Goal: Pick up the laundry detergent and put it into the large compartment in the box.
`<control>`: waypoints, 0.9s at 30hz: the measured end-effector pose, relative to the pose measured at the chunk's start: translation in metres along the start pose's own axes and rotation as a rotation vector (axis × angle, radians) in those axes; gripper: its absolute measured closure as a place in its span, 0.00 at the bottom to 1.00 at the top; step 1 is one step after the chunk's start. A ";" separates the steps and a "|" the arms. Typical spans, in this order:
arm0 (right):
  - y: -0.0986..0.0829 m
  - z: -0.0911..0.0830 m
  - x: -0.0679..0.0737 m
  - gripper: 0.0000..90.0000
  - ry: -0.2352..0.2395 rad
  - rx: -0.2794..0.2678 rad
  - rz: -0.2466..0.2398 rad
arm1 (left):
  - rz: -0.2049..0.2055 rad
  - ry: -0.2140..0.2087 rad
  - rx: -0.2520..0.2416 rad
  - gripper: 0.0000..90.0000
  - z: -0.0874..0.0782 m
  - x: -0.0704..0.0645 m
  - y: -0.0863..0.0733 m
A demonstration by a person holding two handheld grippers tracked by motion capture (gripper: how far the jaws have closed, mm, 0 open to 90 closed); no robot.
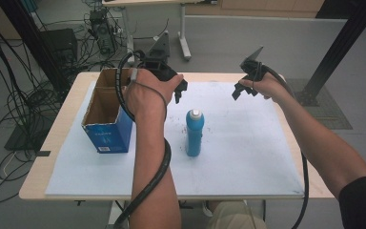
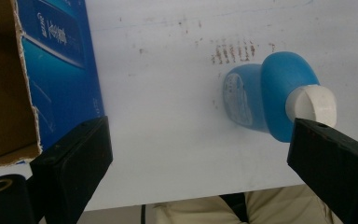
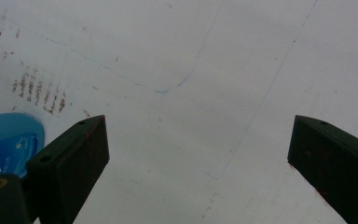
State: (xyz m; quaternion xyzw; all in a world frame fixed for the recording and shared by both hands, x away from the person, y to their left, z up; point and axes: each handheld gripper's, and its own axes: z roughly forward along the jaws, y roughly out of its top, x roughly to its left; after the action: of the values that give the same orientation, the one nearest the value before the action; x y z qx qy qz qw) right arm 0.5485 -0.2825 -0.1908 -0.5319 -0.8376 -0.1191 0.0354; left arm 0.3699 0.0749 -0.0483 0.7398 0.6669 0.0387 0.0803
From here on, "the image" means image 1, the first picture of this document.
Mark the black metal frame post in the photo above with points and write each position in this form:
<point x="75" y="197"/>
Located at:
<point x="340" y="47"/>

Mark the white background desk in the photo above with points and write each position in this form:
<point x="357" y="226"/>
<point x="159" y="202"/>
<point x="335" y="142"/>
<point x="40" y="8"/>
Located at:
<point x="182" y="31"/>

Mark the person's right leg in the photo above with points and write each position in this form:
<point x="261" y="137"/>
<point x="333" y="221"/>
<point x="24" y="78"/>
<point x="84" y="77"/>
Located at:
<point x="235" y="218"/>

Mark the blue plastic bottle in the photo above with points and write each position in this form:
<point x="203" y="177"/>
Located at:
<point x="194" y="133"/>

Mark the black slanted pole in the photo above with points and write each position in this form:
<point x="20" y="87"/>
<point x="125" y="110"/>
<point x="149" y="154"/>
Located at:
<point x="35" y="41"/>

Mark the person's right hand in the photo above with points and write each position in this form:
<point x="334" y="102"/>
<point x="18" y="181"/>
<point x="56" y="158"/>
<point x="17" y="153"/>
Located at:
<point x="268" y="86"/>

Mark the black floor base plate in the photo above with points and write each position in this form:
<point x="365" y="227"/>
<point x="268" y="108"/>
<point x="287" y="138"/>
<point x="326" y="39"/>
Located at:
<point x="22" y="140"/>

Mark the black tape strip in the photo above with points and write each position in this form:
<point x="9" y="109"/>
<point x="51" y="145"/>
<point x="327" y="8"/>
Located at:
<point x="43" y="153"/>

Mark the white table leg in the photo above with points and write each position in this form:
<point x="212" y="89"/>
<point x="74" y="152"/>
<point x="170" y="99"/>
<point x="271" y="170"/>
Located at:
<point x="115" y="214"/>

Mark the blue cardboard box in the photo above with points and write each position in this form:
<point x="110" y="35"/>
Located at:
<point x="108" y="130"/>

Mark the person's left hand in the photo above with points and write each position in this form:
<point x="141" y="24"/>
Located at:
<point x="146" y="95"/>

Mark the grey electronic device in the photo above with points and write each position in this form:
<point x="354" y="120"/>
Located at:
<point x="103" y="31"/>

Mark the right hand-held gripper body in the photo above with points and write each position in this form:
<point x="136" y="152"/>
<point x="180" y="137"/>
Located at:
<point x="254" y="70"/>

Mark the black right sleeve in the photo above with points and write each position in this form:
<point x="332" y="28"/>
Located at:
<point x="365" y="203"/>

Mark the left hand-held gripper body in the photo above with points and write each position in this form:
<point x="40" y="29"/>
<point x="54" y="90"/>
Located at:
<point x="158" y="68"/>

